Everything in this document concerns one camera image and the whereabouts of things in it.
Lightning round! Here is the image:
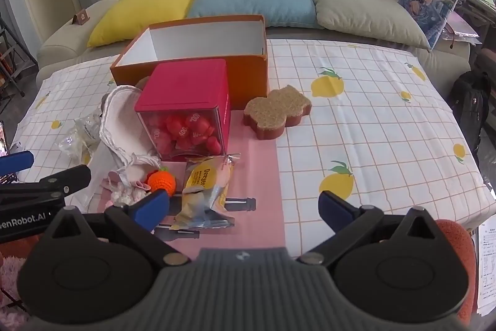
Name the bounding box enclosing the red fleece cloth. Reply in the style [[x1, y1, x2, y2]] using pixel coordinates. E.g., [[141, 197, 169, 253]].
[[437, 220, 478, 320]]

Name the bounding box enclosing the yellow clear snack packet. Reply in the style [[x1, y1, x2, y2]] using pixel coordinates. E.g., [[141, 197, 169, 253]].
[[170, 154, 241, 231]]

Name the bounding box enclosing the pink fluffy cloth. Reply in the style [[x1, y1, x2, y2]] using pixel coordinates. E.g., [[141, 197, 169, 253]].
[[0, 257, 26, 316]]

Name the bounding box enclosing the cellophane-wrapped white gift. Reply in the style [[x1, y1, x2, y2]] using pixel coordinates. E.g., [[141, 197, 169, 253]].
[[58, 113, 105, 165]]

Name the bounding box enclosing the blue printed cushion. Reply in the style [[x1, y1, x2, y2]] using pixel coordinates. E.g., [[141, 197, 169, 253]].
[[398, 0, 463, 50]]

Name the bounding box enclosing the red box with clear window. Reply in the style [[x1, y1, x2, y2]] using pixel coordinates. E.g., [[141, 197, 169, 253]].
[[134, 59, 231, 163]]

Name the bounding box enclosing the pile of red toys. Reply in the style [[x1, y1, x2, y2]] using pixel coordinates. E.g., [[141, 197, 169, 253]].
[[149, 114, 225, 157]]

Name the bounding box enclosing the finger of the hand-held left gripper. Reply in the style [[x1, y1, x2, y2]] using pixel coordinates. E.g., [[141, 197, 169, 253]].
[[0, 150, 35, 177], [0, 165, 92, 204]]

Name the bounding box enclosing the beige pillow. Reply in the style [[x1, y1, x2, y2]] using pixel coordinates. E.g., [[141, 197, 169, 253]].
[[299, 0, 434, 50]]

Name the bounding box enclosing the small pink plush toy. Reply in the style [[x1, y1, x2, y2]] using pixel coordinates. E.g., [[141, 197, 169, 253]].
[[101, 170, 152, 205]]

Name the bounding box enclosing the brown bear-shaped sponge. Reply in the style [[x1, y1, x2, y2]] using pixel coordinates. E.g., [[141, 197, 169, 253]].
[[243, 85, 313, 140]]

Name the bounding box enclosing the black backpack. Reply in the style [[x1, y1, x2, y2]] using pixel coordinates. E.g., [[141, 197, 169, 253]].
[[449, 71, 493, 157]]

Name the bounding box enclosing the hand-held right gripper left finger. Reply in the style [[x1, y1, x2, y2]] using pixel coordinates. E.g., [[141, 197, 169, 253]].
[[41, 189, 191, 266]]

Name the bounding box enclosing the yellow pillow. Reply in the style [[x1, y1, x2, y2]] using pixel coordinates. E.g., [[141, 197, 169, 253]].
[[87, 0, 203, 48]]

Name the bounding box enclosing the pink printed mat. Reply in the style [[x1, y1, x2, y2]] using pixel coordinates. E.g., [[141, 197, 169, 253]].
[[87, 110, 297, 258]]

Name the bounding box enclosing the orange cardboard box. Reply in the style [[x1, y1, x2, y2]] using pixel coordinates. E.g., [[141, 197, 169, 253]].
[[109, 15, 269, 110]]

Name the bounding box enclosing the black metal stand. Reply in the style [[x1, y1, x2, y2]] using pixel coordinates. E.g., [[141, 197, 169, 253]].
[[0, 15, 37, 99]]

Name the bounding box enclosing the white printed paper sheet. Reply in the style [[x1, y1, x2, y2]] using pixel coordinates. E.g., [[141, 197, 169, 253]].
[[476, 222, 496, 316]]

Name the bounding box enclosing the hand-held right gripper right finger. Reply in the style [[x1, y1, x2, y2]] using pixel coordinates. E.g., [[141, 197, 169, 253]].
[[296, 190, 444, 266]]

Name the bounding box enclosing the white cloth bag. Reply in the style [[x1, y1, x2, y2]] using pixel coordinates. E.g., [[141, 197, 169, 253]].
[[99, 85, 161, 172]]

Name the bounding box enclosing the orange crocheted ball toy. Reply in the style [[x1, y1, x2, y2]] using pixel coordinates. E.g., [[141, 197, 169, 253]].
[[147, 166, 177, 197]]

